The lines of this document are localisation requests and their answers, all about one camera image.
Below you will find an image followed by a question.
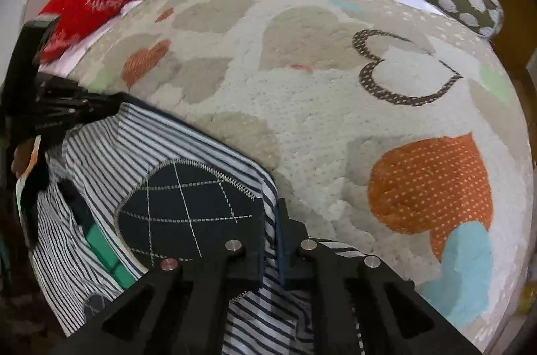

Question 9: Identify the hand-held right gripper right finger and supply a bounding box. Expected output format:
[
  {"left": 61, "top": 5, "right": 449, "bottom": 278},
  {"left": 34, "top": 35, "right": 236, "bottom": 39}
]
[{"left": 276, "top": 198, "right": 484, "bottom": 355}]

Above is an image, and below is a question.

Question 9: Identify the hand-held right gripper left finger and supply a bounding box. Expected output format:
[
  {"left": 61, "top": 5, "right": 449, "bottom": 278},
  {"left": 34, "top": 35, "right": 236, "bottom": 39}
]
[{"left": 50, "top": 207, "right": 266, "bottom": 355}]

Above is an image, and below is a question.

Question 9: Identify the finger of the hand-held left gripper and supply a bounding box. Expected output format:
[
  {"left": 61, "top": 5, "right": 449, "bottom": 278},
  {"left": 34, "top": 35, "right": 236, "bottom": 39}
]
[{"left": 39, "top": 75, "right": 127, "bottom": 131}]

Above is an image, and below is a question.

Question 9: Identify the navy striped shirt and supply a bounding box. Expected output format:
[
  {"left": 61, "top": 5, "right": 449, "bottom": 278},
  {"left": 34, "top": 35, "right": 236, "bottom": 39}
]
[{"left": 17, "top": 93, "right": 367, "bottom": 355}]

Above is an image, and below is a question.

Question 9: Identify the person's left hand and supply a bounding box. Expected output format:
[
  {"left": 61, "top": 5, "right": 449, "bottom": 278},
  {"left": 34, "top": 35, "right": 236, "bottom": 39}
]
[{"left": 12, "top": 135, "right": 43, "bottom": 177}]

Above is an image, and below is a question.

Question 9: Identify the beige heart-print blanket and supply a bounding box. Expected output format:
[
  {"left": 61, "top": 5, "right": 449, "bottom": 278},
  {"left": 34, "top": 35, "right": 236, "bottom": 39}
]
[{"left": 69, "top": 0, "right": 530, "bottom": 352}]

